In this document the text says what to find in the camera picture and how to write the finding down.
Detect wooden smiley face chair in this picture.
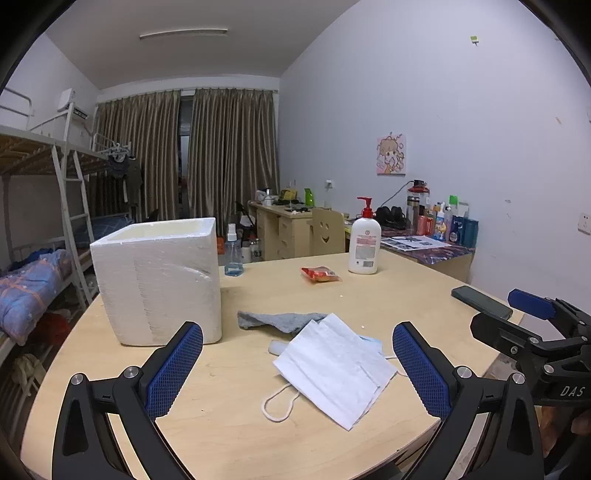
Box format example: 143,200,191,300
308,208,347,257

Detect grey cloth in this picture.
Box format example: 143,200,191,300
237,311,329,334

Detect white face mask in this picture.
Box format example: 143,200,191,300
273,313,398,431

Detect blue face mask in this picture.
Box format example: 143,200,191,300
262,335,409,422

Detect white foam box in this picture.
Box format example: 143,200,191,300
89,217,223,347

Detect row of toiletry bottles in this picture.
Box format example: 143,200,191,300
418,196,481,247

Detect blue plaid quilt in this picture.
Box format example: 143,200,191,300
0,249,74,344

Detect brown curtain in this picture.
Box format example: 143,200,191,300
188,88,280,224
95,90,182,222

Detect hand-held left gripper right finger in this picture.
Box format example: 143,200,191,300
392,322,546,480

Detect cartoon wall poster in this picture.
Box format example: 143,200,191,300
377,135,407,176

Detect black smartphone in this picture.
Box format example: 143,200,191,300
451,285,513,321

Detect red bag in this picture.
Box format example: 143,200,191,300
37,310,72,347

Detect desk with dark patterned cover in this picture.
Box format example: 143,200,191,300
344,222,476,283

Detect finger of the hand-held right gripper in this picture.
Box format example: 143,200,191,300
470,313,591,370
508,289,591,340

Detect clear blue spray bottle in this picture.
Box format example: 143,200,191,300
225,223,245,277

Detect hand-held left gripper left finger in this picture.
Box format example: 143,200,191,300
52,321,204,480

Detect white lotion pump bottle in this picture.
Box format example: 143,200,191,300
348,197,380,275

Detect printed paper sheets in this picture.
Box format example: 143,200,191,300
381,234,453,252

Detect red snack packet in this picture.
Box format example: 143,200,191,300
300,266,341,284

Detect light wooden drawer desk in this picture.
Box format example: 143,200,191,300
248,200,349,261

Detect dark hanging clothes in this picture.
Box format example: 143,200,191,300
108,154,142,205

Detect ceiling tube light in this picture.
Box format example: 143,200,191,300
139,28,228,40

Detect red lid water bottle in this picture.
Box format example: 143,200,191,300
406,180,430,232

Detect white air conditioner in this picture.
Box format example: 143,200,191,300
58,88,89,121

